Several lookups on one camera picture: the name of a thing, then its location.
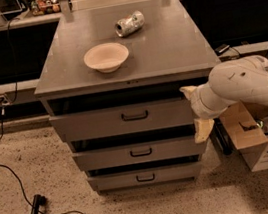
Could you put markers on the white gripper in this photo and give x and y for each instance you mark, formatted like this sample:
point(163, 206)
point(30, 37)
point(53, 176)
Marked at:
point(198, 103)

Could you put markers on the grey top drawer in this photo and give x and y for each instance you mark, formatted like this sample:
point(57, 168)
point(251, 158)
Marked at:
point(122, 120)

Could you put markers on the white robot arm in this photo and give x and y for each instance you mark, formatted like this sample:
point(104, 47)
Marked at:
point(244, 79)

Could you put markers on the open cardboard box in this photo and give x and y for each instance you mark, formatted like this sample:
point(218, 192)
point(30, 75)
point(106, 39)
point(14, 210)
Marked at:
point(251, 143)

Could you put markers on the grey metal drawer cabinet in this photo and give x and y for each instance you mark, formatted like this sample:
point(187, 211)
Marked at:
point(168, 52)

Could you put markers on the grey bottom drawer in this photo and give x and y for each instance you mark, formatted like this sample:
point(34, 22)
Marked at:
point(144, 177)

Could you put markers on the black flat object beside cabinet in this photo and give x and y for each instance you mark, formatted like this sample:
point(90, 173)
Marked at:
point(222, 137)

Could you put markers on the small black power adapter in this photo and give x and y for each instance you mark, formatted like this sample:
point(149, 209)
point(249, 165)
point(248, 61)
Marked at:
point(221, 49)

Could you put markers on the white paper bowl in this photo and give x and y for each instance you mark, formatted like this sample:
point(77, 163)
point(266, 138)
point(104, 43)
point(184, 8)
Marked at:
point(106, 58)

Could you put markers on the crushed silver soda can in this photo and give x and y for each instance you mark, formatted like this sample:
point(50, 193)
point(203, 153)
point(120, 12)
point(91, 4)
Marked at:
point(128, 25)

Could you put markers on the cans on back shelf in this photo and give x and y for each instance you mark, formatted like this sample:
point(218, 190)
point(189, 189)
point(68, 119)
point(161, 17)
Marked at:
point(44, 7)

